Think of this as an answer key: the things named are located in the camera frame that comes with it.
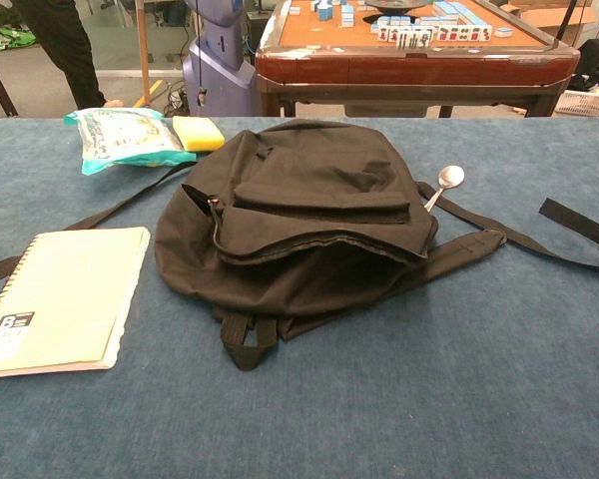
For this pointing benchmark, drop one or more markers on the yellow sponge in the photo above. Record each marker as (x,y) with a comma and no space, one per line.
(197,134)

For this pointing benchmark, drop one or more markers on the pale yellow spiral notebook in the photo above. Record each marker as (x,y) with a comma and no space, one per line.
(60,289)

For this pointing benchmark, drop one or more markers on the silver metal spoon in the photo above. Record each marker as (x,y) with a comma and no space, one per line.
(451,177)

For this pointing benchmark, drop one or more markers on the wooden post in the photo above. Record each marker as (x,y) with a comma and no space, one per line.
(144,60)

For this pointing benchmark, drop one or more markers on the blue table cloth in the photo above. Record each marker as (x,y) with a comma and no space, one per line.
(429,389)

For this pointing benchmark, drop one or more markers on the brown mahjong table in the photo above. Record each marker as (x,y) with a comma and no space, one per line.
(404,70)

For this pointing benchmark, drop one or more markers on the thin black pole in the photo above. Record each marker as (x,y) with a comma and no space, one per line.
(569,20)

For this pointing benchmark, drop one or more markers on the white blue mahjong tile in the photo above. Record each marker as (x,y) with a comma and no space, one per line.
(504,32)
(406,36)
(454,34)
(486,34)
(417,36)
(383,35)
(465,34)
(475,34)
(443,34)
(395,35)
(428,35)

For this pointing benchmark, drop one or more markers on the white plastic basket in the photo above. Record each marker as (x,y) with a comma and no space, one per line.
(589,104)

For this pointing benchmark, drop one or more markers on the person in black clothes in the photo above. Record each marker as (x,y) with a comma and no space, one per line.
(70,50)

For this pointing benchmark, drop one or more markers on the black fabric backpack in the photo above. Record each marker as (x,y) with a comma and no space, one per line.
(304,174)

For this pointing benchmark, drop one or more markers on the green plastic snack wrapper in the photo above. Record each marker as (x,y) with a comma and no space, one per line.
(5,39)

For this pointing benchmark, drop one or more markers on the black round dish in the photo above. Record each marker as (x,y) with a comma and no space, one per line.
(394,6)

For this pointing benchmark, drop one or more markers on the purple robot stand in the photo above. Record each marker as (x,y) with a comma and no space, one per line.
(219,70)

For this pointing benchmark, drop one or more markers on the teal wet wipes packet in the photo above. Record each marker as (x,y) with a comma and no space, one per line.
(125,135)

